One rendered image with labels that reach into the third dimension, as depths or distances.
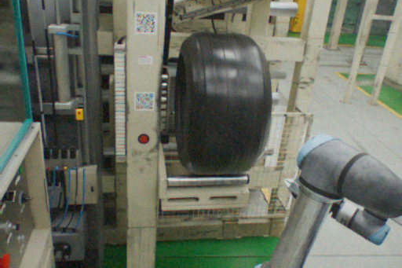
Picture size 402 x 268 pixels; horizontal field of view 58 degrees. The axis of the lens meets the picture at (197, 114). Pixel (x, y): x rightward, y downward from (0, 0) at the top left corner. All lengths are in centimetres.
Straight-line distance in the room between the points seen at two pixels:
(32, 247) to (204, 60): 80
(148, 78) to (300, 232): 75
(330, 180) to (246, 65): 54
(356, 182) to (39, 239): 93
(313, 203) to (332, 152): 14
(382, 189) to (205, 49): 74
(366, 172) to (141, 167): 92
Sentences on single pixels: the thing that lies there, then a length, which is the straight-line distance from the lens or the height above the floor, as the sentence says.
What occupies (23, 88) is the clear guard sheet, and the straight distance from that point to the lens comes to 108.
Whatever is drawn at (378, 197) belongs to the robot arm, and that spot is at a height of 128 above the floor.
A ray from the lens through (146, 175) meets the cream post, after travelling 154.
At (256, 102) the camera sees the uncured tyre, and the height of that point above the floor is 129.
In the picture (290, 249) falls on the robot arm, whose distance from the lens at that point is 102.
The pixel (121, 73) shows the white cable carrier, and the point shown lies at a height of 132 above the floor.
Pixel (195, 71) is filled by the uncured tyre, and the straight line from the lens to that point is 126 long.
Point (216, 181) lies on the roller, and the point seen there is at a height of 91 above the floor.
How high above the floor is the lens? 173
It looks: 23 degrees down
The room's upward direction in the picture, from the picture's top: 5 degrees clockwise
